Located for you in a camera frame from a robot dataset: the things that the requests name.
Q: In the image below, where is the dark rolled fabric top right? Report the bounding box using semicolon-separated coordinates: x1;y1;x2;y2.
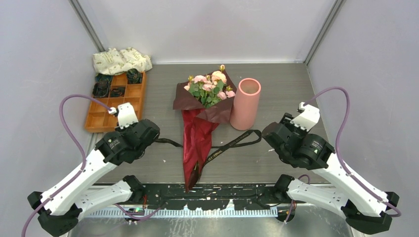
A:
126;68;143;84

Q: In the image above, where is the pink cylindrical vase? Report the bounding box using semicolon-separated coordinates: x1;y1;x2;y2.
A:
230;78;261;130

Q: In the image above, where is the dark rolled fabric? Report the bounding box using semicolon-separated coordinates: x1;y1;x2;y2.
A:
126;68;143;84
95;74;113;84
92;80;110;98
109;86;126;98

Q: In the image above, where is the cream patterned cloth bag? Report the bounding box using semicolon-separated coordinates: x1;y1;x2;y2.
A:
92;47;153;76

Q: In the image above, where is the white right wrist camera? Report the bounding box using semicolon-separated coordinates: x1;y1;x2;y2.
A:
291;102;320;132

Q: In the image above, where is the maroon and red wrapping paper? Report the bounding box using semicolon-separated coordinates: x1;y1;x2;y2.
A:
173;71;237;192

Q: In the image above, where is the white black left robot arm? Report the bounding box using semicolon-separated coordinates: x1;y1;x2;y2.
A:
28;119;160;237

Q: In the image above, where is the dark rolled fabric top left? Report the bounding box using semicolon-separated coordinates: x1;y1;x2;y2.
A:
95;74;113;84

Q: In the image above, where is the aluminium rail frame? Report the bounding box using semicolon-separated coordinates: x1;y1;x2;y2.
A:
58;175;344;235

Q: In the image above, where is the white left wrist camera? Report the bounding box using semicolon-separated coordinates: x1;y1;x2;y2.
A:
108;102;139;129

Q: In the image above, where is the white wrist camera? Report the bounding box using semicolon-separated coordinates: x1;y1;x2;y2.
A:
108;102;139;129
291;102;320;132

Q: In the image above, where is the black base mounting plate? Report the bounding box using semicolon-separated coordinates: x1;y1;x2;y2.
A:
113;183;307;212

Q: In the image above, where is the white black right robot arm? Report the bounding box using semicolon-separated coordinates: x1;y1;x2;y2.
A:
261;111;399;235

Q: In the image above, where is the pink flower bouquet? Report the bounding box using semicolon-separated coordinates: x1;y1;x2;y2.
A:
183;64;236;108

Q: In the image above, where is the dark rolled fabric middle left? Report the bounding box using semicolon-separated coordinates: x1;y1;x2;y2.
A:
92;80;110;98

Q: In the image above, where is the orange compartment tray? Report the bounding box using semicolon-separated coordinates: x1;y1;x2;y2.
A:
84;72;147;133

